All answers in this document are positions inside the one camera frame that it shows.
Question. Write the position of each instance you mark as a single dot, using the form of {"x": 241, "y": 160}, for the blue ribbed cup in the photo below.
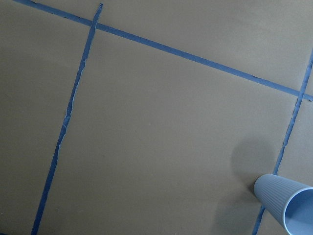
{"x": 288, "y": 201}

